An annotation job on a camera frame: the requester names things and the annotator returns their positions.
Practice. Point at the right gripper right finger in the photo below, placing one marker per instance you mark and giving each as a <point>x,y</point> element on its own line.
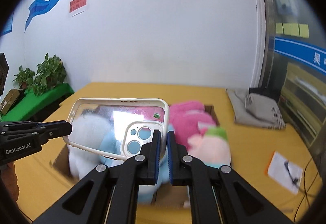
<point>218,195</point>

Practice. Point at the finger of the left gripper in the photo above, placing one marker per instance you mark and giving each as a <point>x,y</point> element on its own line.
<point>55,129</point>
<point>7,123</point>

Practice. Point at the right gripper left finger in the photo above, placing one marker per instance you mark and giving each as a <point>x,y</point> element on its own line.
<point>108,194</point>

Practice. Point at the white plush toy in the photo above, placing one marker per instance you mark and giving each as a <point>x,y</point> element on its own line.
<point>88,130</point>

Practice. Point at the clear white phone case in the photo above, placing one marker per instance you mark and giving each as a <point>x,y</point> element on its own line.
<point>133,122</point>

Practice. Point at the pink and teal plush toy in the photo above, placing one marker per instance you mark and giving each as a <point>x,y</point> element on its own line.
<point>212,148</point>

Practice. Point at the pink bear plush toy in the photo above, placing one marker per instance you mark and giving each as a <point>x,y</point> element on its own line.
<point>188,119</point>

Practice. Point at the person's left hand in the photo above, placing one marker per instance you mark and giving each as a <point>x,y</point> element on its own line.
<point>9,185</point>

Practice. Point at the green covered side table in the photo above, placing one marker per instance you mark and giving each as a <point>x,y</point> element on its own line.
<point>38,107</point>

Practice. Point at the small cardboard box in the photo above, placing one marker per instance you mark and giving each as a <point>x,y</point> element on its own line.
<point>9,100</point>

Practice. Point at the brown cardboard box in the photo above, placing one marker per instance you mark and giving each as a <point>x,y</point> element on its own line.
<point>161,194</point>

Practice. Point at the green potted plant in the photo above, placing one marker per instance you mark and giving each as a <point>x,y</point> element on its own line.
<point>50,73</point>

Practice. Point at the white paper packet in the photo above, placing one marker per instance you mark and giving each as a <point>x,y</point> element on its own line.
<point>284,172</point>

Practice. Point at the grey cloth bag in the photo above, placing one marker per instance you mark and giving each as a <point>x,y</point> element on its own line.
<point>256,110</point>

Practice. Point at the yellow metal rack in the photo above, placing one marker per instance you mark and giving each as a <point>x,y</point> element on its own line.
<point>302,102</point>

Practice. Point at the yellow sticky notes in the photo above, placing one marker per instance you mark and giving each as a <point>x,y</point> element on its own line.
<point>293,29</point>

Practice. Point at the red wall notice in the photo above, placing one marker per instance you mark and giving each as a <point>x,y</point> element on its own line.
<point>77,7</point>

